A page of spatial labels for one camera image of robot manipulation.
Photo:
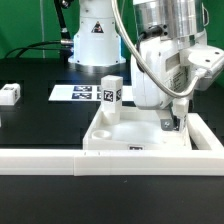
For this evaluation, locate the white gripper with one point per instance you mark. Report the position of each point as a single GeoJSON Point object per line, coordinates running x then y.
{"type": "Point", "coordinates": [172, 42]}

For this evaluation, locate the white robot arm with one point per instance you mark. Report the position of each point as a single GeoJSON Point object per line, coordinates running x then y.
{"type": "Point", "coordinates": [97, 44]}

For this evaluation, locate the white square tabletop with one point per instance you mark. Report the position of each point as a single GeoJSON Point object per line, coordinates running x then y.
{"type": "Point", "coordinates": [136, 130]}

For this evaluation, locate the white sheet with AprilTags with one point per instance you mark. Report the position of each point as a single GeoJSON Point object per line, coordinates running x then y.
{"type": "Point", "coordinates": [67, 93]}

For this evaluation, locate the white L-shaped obstacle fence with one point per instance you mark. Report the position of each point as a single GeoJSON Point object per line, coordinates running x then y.
{"type": "Point", "coordinates": [207, 159]}

